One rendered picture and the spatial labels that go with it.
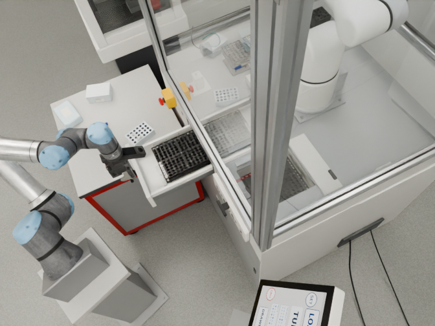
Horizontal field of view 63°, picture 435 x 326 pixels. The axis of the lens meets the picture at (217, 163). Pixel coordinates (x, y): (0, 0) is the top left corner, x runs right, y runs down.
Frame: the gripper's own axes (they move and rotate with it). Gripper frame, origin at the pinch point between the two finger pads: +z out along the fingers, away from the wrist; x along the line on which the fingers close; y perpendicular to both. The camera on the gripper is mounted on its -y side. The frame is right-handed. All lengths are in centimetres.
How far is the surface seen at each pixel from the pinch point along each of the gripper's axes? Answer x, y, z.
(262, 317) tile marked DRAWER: 74, -21, -10
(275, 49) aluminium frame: 54, -31, -99
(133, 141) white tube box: -23.8, -4.8, 11.0
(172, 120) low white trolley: -28.4, -26.7, 14.6
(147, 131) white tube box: -25.7, -13.0, 11.1
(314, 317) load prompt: 81, -32, -26
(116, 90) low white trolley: -62, -7, 14
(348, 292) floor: 78, -78, 91
